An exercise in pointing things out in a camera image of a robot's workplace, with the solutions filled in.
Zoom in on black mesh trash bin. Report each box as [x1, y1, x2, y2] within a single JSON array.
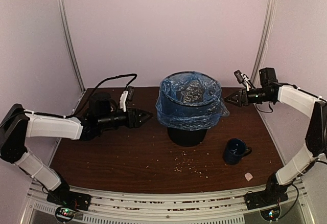
[[167, 127, 207, 147]]

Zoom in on dark blue mug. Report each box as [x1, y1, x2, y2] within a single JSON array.
[[222, 138, 252, 165]]

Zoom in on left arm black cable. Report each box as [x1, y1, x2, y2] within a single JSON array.
[[22, 73, 138, 120]]

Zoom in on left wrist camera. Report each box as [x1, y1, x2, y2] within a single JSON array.
[[119, 86, 135, 112]]

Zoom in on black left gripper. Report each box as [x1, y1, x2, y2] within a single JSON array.
[[98, 106, 153, 129]]

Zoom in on blue plastic trash bag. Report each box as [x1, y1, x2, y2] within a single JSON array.
[[156, 71, 229, 131]]

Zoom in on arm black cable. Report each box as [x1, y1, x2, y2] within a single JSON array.
[[22, 73, 138, 120], [255, 82, 327, 114]]

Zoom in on left aluminium corner post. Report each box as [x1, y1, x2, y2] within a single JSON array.
[[57, 0, 85, 93]]

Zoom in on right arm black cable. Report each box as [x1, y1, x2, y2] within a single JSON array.
[[255, 82, 327, 114]]

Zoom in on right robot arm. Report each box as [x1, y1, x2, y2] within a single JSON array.
[[224, 68, 326, 205]]

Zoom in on small pink paper scrap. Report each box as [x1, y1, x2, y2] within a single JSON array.
[[244, 172, 253, 181]]

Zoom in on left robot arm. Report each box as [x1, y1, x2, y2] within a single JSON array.
[[1, 90, 153, 206]]

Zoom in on aluminium corner post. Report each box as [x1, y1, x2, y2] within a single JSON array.
[[251, 0, 277, 85], [57, 0, 85, 93]]

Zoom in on right aluminium corner post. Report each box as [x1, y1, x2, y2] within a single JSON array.
[[251, 0, 277, 85]]

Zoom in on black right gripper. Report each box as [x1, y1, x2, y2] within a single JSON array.
[[224, 87, 273, 107]]

